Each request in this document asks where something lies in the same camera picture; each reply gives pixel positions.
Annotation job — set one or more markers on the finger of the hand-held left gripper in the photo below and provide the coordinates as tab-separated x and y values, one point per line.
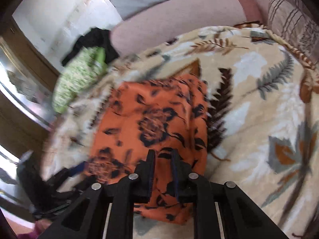
77	169

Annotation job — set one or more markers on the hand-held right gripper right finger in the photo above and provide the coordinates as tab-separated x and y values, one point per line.
176	179

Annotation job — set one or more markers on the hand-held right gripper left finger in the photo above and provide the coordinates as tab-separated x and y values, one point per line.
150	179

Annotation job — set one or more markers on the orange floral garment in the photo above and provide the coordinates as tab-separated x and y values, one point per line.
149	109

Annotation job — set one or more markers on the green patterned pillow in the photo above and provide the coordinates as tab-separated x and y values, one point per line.
74	79

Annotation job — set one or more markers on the beige leaf print blanket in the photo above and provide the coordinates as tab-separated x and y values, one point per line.
249	92

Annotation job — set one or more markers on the black cloth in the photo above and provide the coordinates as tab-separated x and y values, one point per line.
94	37

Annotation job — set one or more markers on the striped brown pillow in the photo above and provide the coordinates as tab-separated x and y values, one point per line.
286	17

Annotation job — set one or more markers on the metal window frame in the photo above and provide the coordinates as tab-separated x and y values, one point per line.
22	92

